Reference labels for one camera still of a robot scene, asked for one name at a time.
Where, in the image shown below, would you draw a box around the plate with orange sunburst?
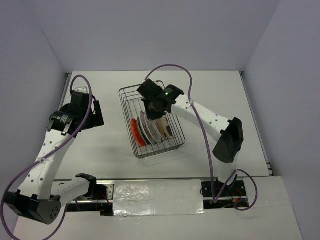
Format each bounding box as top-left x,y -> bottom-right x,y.
154,118 -> 167,140

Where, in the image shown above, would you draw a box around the white plate grey lines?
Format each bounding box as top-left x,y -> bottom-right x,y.
145,118 -> 163,144

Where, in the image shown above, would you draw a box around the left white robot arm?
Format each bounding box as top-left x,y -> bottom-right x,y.
3,87 -> 104,225

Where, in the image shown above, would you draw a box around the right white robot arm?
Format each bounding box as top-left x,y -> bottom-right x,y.
137,79 -> 244,196

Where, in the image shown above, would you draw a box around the white plate with pink pattern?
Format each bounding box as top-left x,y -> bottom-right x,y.
139,111 -> 157,145

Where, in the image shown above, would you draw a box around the green rimmed white plate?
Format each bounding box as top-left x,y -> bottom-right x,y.
137,117 -> 151,145

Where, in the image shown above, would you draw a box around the cream plate with dark edge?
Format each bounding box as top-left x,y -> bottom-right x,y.
161,116 -> 173,139

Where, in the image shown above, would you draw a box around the silver foil covered panel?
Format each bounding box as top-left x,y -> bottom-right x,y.
113,179 -> 205,217

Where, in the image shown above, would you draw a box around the metal wire dish rack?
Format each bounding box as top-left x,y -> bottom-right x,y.
118,80 -> 187,160

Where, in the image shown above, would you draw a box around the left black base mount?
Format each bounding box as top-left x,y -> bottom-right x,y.
90,184 -> 114,217

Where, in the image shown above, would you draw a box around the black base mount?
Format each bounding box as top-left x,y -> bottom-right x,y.
198,178 -> 247,208
90,184 -> 114,217

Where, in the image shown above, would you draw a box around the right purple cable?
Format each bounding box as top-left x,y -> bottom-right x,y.
146,64 -> 260,213

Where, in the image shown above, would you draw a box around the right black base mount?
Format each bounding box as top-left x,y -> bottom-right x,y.
198,178 -> 247,208

